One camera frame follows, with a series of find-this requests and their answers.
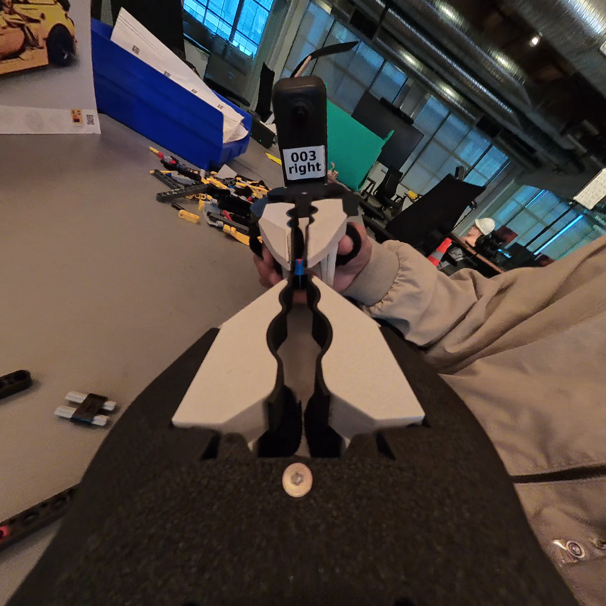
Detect green board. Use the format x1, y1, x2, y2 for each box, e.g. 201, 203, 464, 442
326, 100, 395, 191

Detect person's right hand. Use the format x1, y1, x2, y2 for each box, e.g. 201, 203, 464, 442
253, 223, 376, 305

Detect silver ventilation duct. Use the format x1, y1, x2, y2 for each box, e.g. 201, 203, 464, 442
502, 0, 606, 95

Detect person's right forearm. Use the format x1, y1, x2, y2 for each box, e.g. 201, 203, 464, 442
342, 237, 606, 376

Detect white paper sign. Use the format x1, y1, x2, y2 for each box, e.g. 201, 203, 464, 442
573, 168, 606, 210

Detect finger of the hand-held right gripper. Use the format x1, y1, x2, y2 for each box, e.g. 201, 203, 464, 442
305, 199, 348, 274
259, 203, 296, 277

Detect black toy beam red pins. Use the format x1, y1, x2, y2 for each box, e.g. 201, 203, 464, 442
0, 484, 80, 553
0, 370, 33, 399

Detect toy car instruction booklet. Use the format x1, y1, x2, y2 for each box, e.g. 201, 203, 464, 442
0, 0, 101, 135

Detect pile of toy bricks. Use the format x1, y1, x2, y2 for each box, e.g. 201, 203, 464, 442
149, 146, 271, 247

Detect black panel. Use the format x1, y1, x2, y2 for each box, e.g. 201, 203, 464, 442
110, 0, 186, 60

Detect blue-lit window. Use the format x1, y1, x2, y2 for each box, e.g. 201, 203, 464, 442
182, 0, 276, 60

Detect blue plastic bin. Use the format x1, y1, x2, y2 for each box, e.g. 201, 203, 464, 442
90, 18, 253, 170

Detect wooden desk lamp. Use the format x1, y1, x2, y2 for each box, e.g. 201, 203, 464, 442
289, 41, 360, 79

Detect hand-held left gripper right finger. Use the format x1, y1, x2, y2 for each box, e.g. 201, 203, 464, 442
310, 278, 426, 446

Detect black monitor screen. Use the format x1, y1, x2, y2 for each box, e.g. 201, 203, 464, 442
351, 92, 425, 169

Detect orange traffic cone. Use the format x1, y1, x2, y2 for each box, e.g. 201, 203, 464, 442
426, 238, 454, 269

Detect black box green light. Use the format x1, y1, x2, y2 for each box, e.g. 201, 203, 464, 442
248, 113, 278, 150

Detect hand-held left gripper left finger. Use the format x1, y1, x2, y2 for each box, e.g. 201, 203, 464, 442
172, 278, 287, 449

